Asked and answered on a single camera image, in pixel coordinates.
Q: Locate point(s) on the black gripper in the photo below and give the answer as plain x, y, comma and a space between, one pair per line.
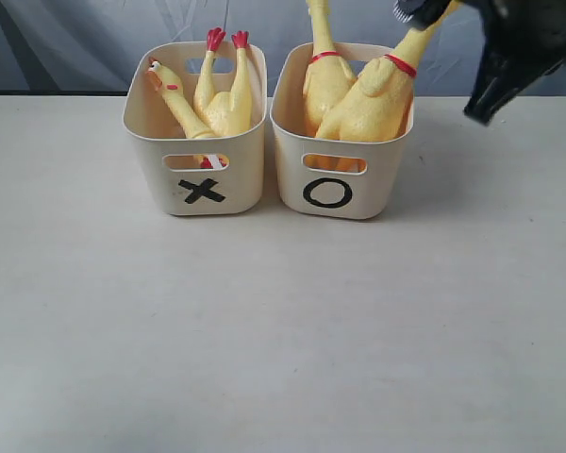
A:
523, 41

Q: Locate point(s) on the rubber chicken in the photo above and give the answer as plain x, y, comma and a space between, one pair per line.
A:
328, 76
374, 108

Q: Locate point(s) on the broken rubber chicken body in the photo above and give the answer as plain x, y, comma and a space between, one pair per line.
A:
227, 113

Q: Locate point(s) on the broken rubber chicken head neck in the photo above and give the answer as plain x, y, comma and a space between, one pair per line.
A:
168, 85

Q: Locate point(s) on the cream bin marked O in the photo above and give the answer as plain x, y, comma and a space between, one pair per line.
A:
348, 195

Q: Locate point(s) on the cream bin marked X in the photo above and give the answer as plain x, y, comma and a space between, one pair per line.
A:
195, 177

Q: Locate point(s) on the white backdrop curtain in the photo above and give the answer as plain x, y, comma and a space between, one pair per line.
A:
95, 46

